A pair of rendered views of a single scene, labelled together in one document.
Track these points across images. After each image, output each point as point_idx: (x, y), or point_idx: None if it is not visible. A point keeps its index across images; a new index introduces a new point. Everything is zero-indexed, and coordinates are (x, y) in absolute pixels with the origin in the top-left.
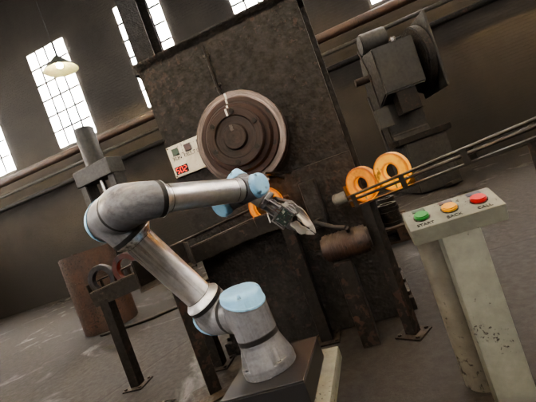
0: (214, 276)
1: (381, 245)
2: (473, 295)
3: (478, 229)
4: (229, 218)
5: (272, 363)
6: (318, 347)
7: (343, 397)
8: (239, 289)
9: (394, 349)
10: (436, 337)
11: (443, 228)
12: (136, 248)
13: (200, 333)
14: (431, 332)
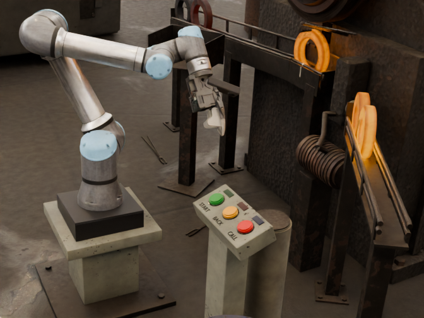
0: (257, 84)
1: (340, 193)
2: (210, 285)
3: (225, 247)
4: (286, 37)
5: (85, 199)
6: (137, 217)
7: (204, 270)
8: (98, 138)
9: (293, 285)
10: (327, 312)
11: (207, 222)
12: (50, 63)
13: (190, 130)
14: (338, 306)
